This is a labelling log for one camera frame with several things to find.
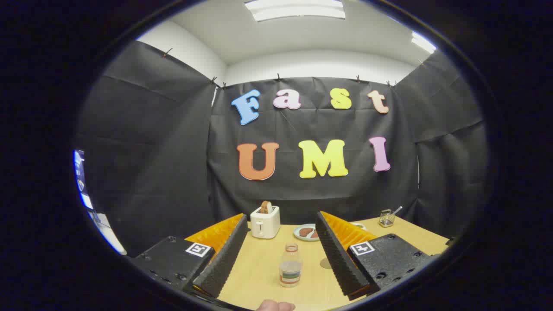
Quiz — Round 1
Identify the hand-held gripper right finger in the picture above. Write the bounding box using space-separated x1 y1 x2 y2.
315 210 432 301

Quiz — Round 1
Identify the clear juice bottle red collar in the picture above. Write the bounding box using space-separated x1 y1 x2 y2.
279 243 303 288

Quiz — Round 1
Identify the pale green plate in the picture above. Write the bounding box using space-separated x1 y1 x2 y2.
293 223 321 241

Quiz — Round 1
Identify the small ceiling light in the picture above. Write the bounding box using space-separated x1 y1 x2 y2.
410 31 437 54

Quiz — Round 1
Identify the wooden table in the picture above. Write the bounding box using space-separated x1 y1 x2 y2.
185 214 450 311

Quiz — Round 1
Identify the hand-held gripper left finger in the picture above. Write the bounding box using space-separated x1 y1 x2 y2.
130 213 249 298

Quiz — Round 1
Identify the white toaster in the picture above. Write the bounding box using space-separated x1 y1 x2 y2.
250 206 281 239

